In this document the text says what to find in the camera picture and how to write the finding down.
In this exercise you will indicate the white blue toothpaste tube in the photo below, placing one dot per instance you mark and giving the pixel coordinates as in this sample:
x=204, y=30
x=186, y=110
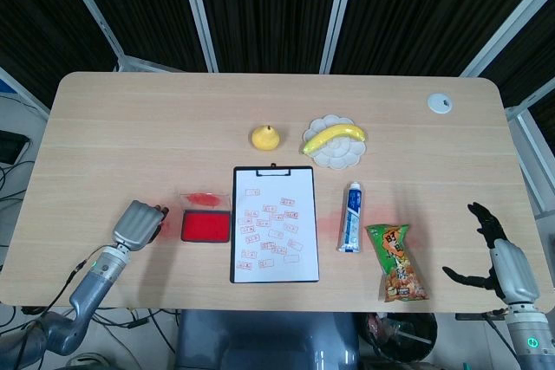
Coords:
x=352, y=218

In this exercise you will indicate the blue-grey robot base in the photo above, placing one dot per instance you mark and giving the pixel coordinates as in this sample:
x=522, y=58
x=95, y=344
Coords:
x=260, y=339

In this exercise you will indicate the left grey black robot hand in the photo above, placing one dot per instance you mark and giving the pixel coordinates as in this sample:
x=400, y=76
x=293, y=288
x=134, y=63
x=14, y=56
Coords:
x=134, y=227

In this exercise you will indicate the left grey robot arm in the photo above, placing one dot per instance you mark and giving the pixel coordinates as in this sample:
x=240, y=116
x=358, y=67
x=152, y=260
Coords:
x=89, y=290

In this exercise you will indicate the black trash bin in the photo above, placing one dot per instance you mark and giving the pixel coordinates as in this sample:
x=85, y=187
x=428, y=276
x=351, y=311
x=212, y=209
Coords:
x=412, y=335

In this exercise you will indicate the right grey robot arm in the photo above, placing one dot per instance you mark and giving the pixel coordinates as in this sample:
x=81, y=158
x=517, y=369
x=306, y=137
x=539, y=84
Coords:
x=529, y=335

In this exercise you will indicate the yellow banana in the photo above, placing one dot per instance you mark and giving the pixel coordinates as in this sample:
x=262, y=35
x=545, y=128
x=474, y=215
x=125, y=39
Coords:
x=334, y=134

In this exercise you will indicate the yellow pear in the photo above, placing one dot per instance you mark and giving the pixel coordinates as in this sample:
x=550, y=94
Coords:
x=265, y=139

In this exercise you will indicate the green orange snack bag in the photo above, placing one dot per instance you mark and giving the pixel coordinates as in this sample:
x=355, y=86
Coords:
x=396, y=257

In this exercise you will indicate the red ink pad clear lid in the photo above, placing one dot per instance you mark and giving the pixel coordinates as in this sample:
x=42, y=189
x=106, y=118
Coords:
x=206, y=227

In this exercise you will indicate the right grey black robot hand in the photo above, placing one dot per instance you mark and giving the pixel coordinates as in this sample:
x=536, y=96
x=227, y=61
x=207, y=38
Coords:
x=513, y=270

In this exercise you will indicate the black clipboard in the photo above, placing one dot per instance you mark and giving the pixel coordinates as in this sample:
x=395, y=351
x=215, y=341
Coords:
x=231, y=257

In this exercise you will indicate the black flat device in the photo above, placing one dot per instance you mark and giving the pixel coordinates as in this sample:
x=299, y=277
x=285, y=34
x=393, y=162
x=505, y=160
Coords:
x=11, y=147

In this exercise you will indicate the white flower-shaped plate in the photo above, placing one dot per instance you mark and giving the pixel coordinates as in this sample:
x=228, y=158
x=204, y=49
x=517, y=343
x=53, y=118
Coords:
x=342, y=155

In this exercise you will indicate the white aluminium frame post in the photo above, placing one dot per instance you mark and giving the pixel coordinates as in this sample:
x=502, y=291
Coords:
x=340, y=10
x=89, y=1
x=197, y=10
x=507, y=27

